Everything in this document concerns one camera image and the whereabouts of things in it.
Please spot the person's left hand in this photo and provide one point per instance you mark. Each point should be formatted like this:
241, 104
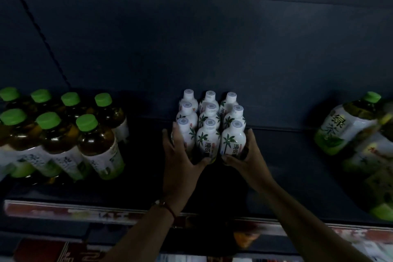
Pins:
178, 179

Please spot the person's right hand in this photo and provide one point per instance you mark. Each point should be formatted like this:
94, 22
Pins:
251, 166

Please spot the dark grey metal shelf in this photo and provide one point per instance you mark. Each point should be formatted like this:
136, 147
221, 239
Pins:
291, 163

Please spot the white bottle yellow base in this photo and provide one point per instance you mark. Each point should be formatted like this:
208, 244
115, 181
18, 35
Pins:
208, 139
210, 97
188, 96
231, 98

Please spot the large orange soda bottle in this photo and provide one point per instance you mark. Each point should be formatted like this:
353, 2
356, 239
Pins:
242, 238

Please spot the person's right forearm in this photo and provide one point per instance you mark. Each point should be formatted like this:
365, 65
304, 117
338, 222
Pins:
307, 228

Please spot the person's left forearm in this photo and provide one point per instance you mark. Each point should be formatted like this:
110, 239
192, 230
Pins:
141, 237

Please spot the red shelf price strip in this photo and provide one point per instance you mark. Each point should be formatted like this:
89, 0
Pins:
61, 212

